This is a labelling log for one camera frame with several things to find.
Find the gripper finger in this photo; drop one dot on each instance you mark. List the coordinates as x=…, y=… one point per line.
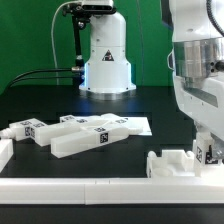
x=217, y=148
x=200, y=128

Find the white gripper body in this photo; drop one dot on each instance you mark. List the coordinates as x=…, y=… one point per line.
x=206, y=105

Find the white chair seat block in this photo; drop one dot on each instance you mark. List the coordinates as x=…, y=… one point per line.
x=171, y=163

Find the white chair side frame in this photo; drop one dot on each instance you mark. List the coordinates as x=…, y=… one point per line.
x=82, y=134

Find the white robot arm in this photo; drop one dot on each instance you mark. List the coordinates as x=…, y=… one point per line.
x=197, y=60

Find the white flat chair panel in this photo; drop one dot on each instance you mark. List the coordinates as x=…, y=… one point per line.
x=139, y=126

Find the white border fence frame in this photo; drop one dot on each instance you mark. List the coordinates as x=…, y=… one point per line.
x=183, y=189

